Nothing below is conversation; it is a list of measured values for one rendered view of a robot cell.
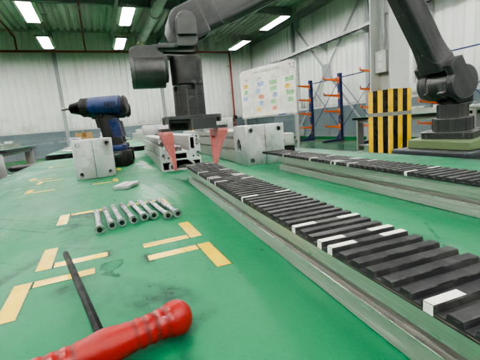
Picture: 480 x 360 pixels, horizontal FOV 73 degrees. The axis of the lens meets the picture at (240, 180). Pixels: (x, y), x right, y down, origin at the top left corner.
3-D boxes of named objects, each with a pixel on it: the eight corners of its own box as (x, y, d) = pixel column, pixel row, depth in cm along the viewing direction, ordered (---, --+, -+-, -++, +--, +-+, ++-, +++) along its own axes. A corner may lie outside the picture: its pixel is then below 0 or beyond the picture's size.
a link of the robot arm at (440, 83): (473, 107, 78) (452, 108, 83) (473, 63, 75) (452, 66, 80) (443, 112, 75) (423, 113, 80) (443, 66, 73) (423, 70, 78)
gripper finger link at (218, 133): (187, 167, 65) (183, 120, 64) (221, 163, 68) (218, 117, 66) (194, 171, 59) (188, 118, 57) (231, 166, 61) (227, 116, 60)
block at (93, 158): (126, 173, 82) (121, 136, 80) (77, 181, 77) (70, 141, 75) (122, 170, 91) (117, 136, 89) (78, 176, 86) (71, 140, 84)
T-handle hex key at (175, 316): (199, 334, 16) (196, 302, 16) (-7, 433, 12) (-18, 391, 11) (118, 248, 29) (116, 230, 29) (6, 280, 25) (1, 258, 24)
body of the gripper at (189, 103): (162, 128, 63) (158, 88, 61) (213, 124, 66) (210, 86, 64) (166, 127, 56) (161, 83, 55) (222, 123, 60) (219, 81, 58)
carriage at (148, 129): (172, 139, 135) (170, 123, 134) (144, 142, 131) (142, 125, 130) (167, 138, 150) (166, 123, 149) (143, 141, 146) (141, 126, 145)
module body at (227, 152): (270, 158, 88) (268, 127, 87) (236, 163, 85) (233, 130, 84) (204, 146, 163) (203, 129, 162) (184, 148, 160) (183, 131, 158)
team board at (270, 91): (239, 163, 718) (231, 71, 684) (255, 160, 751) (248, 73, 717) (294, 166, 609) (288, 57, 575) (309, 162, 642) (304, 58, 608)
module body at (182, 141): (202, 167, 82) (198, 133, 81) (162, 172, 79) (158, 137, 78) (166, 151, 157) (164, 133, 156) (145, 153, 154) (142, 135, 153)
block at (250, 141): (294, 160, 80) (292, 121, 79) (247, 166, 77) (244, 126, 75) (278, 157, 89) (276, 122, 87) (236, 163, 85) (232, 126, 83)
